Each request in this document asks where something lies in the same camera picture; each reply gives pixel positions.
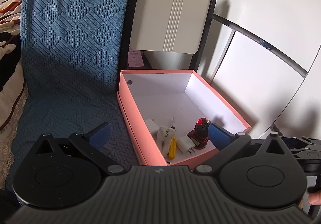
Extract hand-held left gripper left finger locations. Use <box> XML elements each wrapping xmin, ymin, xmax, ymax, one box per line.
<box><xmin>35</xmin><ymin>122</ymin><xmax>127</xmax><ymax>174</ymax></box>

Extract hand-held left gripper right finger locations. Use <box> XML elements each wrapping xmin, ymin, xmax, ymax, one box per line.
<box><xmin>194</xmin><ymin>122</ymin><xmax>292</xmax><ymax>174</ymax></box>

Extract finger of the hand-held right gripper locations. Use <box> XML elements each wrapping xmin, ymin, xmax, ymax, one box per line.
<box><xmin>279</xmin><ymin>136</ymin><xmax>321</xmax><ymax>150</ymax></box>
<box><xmin>290</xmin><ymin>149</ymin><xmax>321</xmax><ymax>160</ymax></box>

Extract red and black toy figure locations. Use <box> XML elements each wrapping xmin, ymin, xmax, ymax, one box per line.
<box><xmin>188</xmin><ymin>118</ymin><xmax>210</xmax><ymax>151</ymax></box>

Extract white charger adapter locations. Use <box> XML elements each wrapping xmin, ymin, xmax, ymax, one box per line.
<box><xmin>145</xmin><ymin>119</ymin><xmax>161</xmax><ymax>137</ymax></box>
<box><xmin>176</xmin><ymin>136</ymin><xmax>196</xmax><ymax>156</ymax></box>

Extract yellow handled screwdriver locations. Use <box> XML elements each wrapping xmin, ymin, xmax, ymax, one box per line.
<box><xmin>168</xmin><ymin>117</ymin><xmax>177</xmax><ymax>160</ymax></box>

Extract white plush toy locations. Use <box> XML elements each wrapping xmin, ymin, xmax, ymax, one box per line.
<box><xmin>157</xmin><ymin>126</ymin><xmax>177</xmax><ymax>157</ymax></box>

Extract pink cardboard box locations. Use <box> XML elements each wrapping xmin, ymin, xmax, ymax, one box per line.
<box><xmin>117</xmin><ymin>70</ymin><xmax>252</xmax><ymax>166</ymax></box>

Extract person's right hand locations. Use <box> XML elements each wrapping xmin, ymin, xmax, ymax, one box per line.
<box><xmin>308</xmin><ymin>189</ymin><xmax>321</xmax><ymax>206</ymax></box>

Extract white board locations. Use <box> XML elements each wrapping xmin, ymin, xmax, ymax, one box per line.
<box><xmin>213</xmin><ymin>30</ymin><xmax>306</xmax><ymax>140</ymax></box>

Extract pink leaflet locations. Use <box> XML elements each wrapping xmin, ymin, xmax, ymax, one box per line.
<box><xmin>127</xmin><ymin>48</ymin><xmax>144</xmax><ymax>68</ymax></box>

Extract blue textured blanket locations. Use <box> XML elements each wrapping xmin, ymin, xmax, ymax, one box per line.
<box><xmin>5</xmin><ymin>0</ymin><xmax>140</xmax><ymax>185</ymax></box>

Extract beige lace cloth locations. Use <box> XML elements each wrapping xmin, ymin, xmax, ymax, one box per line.
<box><xmin>0</xmin><ymin>58</ymin><xmax>28</xmax><ymax>185</ymax></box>

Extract black curved tube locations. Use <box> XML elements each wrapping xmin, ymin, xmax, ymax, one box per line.
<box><xmin>212</xmin><ymin>13</ymin><xmax>309</xmax><ymax>77</ymax></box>

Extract printed blanket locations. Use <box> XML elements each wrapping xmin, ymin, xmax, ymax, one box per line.
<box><xmin>0</xmin><ymin>0</ymin><xmax>26</xmax><ymax>92</ymax></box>

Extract white plastic cabinet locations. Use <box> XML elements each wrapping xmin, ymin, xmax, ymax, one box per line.
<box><xmin>129</xmin><ymin>0</ymin><xmax>215</xmax><ymax>55</ymax></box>

